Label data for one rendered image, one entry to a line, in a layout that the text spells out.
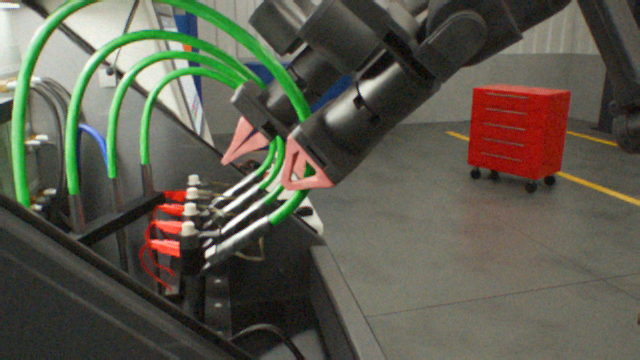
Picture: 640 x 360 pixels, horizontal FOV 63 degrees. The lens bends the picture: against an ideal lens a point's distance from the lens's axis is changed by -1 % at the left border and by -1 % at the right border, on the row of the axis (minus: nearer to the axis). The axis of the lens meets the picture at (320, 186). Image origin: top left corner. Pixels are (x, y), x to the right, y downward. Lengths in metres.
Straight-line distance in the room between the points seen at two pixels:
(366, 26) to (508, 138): 4.45
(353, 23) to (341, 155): 0.13
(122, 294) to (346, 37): 0.26
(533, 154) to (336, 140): 4.32
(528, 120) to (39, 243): 4.54
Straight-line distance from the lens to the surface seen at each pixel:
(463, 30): 0.42
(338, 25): 0.45
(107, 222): 0.87
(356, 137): 0.49
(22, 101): 0.71
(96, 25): 1.06
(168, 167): 1.03
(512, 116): 4.84
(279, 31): 0.64
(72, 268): 0.38
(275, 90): 0.65
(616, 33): 0.96
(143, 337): 0.40
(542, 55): 9.08
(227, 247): 0.62
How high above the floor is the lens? 1.39
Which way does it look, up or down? 17 degrees down
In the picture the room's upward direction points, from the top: straight up
